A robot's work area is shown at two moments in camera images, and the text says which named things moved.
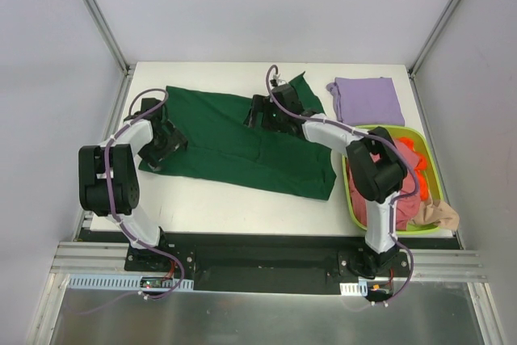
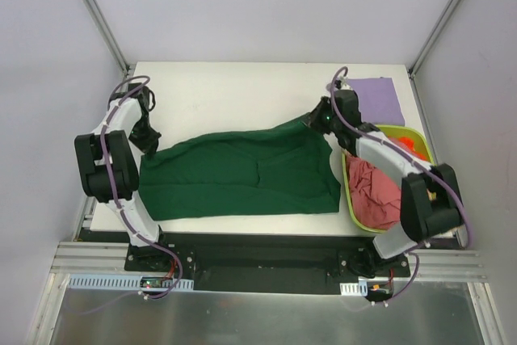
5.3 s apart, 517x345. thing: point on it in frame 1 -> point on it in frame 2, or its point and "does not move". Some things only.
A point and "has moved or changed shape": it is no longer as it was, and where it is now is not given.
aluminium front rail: (76, 258) does not move
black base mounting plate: (267, 262) does not move
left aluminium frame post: (128, 69) does not move
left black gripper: (162, 149) -> (146, 140)
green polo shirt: (221, 145) has moved or changed shape
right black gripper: (258, 112) -> (317, 115)
